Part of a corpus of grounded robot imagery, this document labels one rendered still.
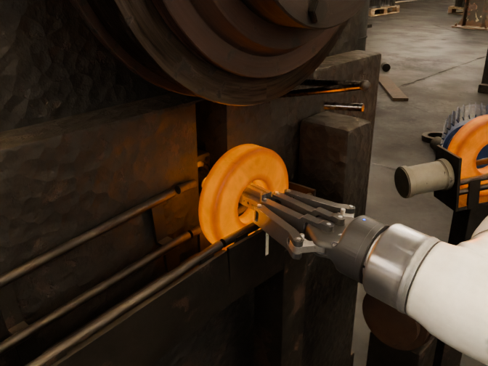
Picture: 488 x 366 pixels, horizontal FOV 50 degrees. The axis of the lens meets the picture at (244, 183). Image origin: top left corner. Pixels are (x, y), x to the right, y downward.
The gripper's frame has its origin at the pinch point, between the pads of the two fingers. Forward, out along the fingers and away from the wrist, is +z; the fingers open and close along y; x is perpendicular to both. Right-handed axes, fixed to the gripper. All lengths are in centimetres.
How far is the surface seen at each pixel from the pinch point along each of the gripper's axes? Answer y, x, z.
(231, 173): -4.5, 4.8, -0.7
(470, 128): 45.4, 2.8, -13.1
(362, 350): 63, -75, 5
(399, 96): 338, -84, 132
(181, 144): -5.9, 6.5, 7.3
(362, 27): 252, -21, 127
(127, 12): -19.8, 25.7, -0.8
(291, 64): 2.6, 18.4, -3.2
